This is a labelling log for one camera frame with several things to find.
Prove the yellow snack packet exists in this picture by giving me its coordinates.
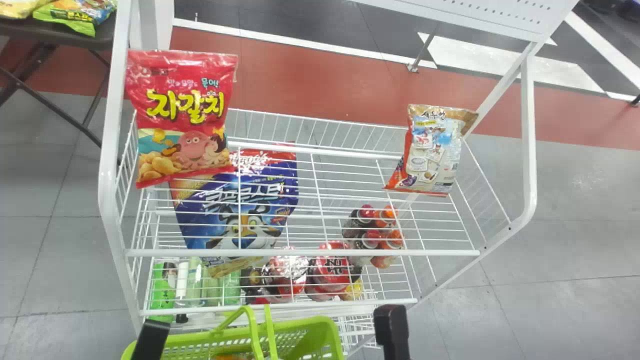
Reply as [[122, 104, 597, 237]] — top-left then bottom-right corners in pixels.
[[0, 0, 52, 20]]

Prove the red snack packet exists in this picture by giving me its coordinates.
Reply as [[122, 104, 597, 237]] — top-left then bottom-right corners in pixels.
[[124, 49, 239, 190]]

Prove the beige snack packet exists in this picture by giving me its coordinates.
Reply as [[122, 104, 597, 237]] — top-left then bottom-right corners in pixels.
[[383, 103, 479, 197]]

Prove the dark side table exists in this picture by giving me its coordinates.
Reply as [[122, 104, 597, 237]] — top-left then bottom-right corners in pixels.
[[0, 14, 119, 149]]

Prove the green basket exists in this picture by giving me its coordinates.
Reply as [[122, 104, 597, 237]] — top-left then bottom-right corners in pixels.
[[120, 304, 346, 360]]

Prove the green bottle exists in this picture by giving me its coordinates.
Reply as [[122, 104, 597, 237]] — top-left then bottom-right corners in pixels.
[[176, 257, 204, 307], [148, 261, 177, 323], [202, 272, 224, 307], [222, 270, 242, 306]]

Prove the white wire rack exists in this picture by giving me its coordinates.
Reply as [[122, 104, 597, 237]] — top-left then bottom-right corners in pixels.
[[98, 0, 581, 357]]

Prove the orange bottle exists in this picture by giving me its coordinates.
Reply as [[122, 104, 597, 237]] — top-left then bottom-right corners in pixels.
[[372, 229, 406, 270], [374, 204, 400, 229]]

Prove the green snack packet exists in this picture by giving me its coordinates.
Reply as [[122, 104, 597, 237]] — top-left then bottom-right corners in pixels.
[[32, 0, 119, 38]]

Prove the red noodle cup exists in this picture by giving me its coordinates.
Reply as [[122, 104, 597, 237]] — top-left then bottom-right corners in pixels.
[[306, 240, 354, 302], [262, 247, 311, 304]]

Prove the black bottle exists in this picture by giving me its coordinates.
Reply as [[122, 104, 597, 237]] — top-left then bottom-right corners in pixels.
[[352, 229, 384, 266], [342, 204, 376, 239]]

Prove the blue cereal bag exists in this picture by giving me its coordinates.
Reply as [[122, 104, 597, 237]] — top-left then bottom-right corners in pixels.
[[169, 148, 300, 279]]

